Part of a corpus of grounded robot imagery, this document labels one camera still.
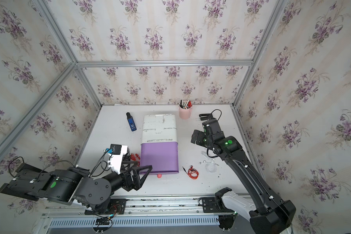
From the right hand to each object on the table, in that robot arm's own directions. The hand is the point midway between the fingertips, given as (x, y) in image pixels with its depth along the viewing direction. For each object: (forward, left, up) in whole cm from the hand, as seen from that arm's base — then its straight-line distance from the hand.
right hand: (200, 137), depth 75 cm
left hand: (-23, +22, +13) cm, 34 cm away
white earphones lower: (-8, -8, -22) cm, 24 cm away
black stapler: (+32, -9, -20) cm, 38 cm away
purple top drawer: (-9, +20, -6) cm, 23 cm away
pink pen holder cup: (+31, +7, -16) cm, 36 cm away
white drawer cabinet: (+5, +23, +1) cm, 23 cm away
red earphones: (-10, +4, -21) cm, 24 cm away
